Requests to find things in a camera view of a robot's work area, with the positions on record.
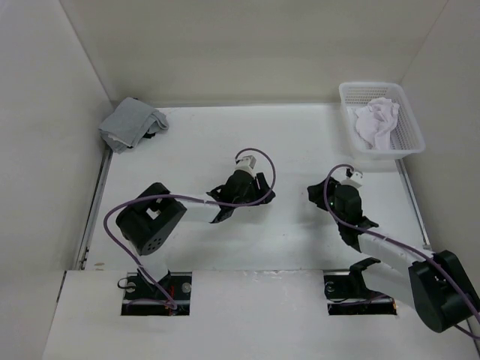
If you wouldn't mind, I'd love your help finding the white tank top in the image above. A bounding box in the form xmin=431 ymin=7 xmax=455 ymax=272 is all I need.
xmin=355 ymin=97 xmax=400 ymax=151

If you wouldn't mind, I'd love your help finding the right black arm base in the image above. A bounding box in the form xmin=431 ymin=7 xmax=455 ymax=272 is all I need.
xmin=323 ymin=258 xmax=397 ymax=316

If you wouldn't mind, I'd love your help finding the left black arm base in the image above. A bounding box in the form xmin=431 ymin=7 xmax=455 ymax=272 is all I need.
xmin=117 ymin=272 xmax=193 ymax=317

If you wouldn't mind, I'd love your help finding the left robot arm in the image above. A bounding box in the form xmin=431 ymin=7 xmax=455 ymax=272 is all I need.
xmin=115 ymin=166 xmax=275 ymax=259

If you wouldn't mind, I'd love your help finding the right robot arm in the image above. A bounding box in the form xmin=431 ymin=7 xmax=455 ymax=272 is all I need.
xmin=307 ymin=178 xmax=479 ymax=333

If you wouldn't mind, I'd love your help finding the folded black tank top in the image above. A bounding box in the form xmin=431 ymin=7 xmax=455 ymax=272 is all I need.
xmin=127 ymin=131 xmax=156 ymax=149

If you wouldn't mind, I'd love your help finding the folded grey tank top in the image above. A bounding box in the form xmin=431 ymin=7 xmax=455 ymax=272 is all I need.
xmin=98 ymin=97 xmax=170 ymax=154

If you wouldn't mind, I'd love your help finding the white plastic basket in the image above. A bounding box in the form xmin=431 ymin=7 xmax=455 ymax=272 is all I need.
xmin=338 ymin=82 xmax=425 ymax=161

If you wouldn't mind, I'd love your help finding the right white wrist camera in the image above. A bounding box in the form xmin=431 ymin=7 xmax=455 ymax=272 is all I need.
xmin=340 ymin=168 xmax=364 ymax=189

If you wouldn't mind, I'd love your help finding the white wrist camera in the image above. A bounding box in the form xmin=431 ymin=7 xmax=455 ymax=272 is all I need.
xmin=340 ymin=168 xmax=364 ymax=189
xmin=235 ymin=155 xmax=257 ymax=174

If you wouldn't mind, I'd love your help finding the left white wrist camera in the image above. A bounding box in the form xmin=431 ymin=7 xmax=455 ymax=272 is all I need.
xmin=235 ymin=155 xmax=257 ymax=174

